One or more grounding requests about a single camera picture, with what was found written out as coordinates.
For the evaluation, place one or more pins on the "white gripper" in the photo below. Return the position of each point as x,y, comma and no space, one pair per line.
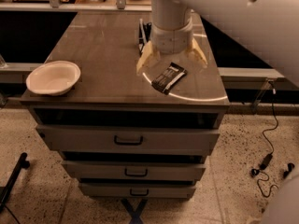
173,41

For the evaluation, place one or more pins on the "black rxbar chocolate wrapper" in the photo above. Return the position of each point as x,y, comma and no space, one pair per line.
169,78

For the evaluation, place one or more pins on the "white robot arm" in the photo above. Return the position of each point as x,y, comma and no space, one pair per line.
267,28

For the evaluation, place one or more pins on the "white paper bowl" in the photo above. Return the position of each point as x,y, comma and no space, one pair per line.
54,78

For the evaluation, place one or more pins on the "blue chip bag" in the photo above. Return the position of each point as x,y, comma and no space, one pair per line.
144,35

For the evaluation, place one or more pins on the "grey drawer cabinet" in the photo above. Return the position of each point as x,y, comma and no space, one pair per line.
111,94

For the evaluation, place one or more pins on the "metal window railing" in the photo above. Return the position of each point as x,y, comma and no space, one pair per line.
78,2

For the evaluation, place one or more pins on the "top grey drawer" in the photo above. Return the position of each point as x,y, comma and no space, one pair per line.
128,140

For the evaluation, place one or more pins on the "grey drawer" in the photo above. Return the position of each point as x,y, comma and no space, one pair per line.
137,190
134,170
128,140

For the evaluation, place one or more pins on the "middle grey drawer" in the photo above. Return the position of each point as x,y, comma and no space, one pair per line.
134,170

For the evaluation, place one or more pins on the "bottom grey drawer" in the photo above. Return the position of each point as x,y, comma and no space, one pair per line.
137,190

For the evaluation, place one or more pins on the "black stand leg right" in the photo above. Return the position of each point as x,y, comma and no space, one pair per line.
290,166

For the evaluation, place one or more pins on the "black stand leg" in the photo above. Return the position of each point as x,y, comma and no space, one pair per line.
21,164
290,166

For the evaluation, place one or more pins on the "black stand leg left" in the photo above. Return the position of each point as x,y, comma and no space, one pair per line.
21,164

